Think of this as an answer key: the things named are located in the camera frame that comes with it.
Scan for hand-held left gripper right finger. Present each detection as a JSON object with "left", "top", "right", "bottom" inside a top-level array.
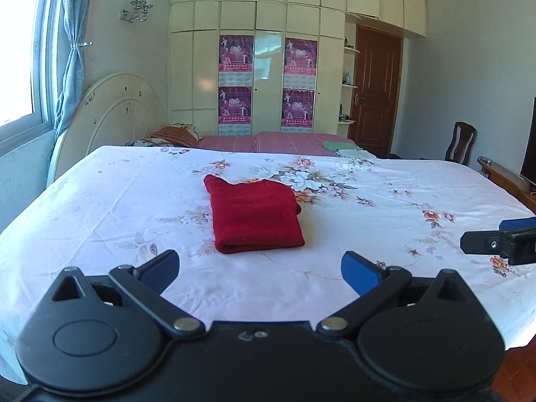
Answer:
[{"left": 317, "top": 252, "right": 467, "bottom": 340}]

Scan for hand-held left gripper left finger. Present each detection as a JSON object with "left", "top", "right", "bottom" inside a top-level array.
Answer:
[{"left": 51, "top": 250, "right": 206, "bottom": 340}]

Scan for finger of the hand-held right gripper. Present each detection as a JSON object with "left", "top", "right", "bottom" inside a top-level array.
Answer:
[
  {"left": 499, "top": 217, "right": 536, "bottom": 232},
  {"left": 460, "top": 229, "right": 517, "bottom": 255}
]

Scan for red knit sweater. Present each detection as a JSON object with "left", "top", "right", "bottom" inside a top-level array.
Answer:
[{"left": 204, "top": 175, "right": 306, "bottom": 255}]

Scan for wooden television cabinet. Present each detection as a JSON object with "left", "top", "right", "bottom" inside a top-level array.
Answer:
[{"left": 477, "top": 156, "right": 536, "bottom": 214}]

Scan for white floral bed sheet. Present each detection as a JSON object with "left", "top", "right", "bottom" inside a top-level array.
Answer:
[{"left": 0, "top": 145, "right": 536, "bottom": 352}]

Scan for black television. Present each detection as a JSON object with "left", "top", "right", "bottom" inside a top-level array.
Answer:
[{"left": 520, "top": 96, "right": 536, "bottom": 187}]

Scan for dark wooden chair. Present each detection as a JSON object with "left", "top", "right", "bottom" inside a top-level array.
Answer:
[{"left": 445, "top": 121, "right": 477, "bottom": 166}]

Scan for striped red pillow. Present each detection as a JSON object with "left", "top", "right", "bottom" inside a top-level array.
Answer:
[{"left": 151, "top": 126, "right": 204, "bottom": 148}]

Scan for pink checked bedspread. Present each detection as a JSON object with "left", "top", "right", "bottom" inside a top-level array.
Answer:
[{"left": 197, "top": 131, "right": 356, "bottom": 157}]

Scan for cream round headboard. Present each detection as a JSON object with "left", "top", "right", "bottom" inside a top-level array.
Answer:
[{"left": 46, "top": 72, "right": 168, "bottom": 187}]

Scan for brown wooden door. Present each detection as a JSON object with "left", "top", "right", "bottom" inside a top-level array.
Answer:
[{"left": 347, "top": 25, "right": 403, "bottom": 157}]

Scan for cream corner shelves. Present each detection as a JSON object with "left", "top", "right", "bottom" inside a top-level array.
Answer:
[{"left": 337, "top": 36, "right": 361, "bottom": 124}]

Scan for cream wardrobe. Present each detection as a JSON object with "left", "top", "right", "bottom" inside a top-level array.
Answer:
[{"left": 169, "top": 0, "right": 427, "bottom": 137}]

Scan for blue curtain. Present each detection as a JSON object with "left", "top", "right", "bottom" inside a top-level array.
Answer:
[{"left": 52, "top": 0, "right": 93, "bottom": 130}]

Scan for window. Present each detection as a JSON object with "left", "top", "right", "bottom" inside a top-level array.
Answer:
[{"left": 0, "top": 0, "right": 57, "bottom": 135}]

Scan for purple wall poster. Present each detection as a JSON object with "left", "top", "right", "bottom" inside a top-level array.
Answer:
[
  {"left": 218, "top": 35, "right": 255, "bottom": 88},
  {"left": 281, "top": 89, "right": 315, "bottom": 132},
  {"left": 218, "top": 86, "right": 253, "bottom": 137},
  {"left": 284, "top": 38, "right": 318, "bottom": 90}
]

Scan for glass wall lamp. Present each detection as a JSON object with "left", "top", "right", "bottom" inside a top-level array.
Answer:
[{"left": 120, "top": 0, "right": 153, "bottom": 22}]

